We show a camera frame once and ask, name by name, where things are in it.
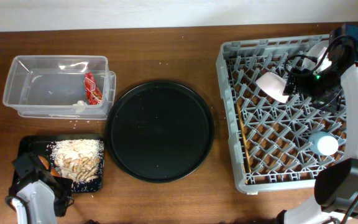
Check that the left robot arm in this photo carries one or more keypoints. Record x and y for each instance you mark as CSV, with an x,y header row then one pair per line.
x,y
40,198

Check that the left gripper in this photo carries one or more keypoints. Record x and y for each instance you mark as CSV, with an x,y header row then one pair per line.
x,y
67,186

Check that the black rectangular tray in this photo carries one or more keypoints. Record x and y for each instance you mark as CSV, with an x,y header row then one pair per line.
x,y
38,144

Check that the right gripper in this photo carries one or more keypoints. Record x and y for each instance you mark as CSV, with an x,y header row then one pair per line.
x,y
302,74

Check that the clear plastic bin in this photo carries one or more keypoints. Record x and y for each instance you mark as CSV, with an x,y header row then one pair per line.
x,y
47,86

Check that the light blue cup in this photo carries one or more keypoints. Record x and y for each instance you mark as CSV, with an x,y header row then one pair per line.
x,y
323,144

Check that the white tissue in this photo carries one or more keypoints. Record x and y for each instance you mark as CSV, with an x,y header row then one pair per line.
x,y
80,106

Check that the spilled rice and nuts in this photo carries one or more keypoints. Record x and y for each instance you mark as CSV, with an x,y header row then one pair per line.
x,y
81,160

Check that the wooden chopstick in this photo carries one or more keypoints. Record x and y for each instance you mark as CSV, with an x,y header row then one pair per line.
x,y
241,126
249,170

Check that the white bowl with food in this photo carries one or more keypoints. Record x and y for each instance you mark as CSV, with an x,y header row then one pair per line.
x,y
273,85

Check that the grey dishwasher rack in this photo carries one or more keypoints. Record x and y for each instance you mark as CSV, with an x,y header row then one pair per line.
x,y
277,133

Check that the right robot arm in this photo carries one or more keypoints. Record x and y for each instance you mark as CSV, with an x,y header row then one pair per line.
x,y
333,79

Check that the red snack wrapper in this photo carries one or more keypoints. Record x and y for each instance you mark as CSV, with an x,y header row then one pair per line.
x,y
93,94

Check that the orange carrot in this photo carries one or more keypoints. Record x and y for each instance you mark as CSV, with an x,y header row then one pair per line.
x,y
47,165

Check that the round black tray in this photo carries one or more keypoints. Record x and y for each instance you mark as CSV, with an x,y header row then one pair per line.
x,y
159,131

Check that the grey plate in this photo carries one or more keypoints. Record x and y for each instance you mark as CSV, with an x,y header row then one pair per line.
x,y
317,51

